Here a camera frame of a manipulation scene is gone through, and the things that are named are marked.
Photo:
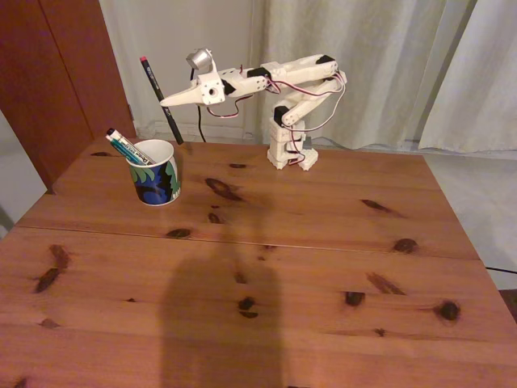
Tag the thin black pen red ends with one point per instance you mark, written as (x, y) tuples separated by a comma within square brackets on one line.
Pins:
[(155, 87)]

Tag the white marker with black caps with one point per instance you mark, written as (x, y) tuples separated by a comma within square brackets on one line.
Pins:
[(137, 154)]

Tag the teal translucent ballpoint pen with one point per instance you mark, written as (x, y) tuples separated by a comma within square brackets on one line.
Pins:
[(117, 143)]

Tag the white mug blue green pattern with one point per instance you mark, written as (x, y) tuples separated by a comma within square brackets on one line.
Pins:
[(153, 182)]

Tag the grey table clamp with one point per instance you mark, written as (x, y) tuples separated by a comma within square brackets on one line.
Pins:
[(308, 142)]

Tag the brown wooden cabinet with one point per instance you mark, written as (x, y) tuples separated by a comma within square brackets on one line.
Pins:
[(48, 81)]

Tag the white fabric curtain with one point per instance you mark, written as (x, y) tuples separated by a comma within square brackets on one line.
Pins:
[(363, 60), (484, 81)]

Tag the dark brown furniture piece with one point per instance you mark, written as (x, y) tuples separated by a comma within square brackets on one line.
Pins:
[(509, 303)]

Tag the silver white camera box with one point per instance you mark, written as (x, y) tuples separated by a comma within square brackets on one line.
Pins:
[(198, 60)]

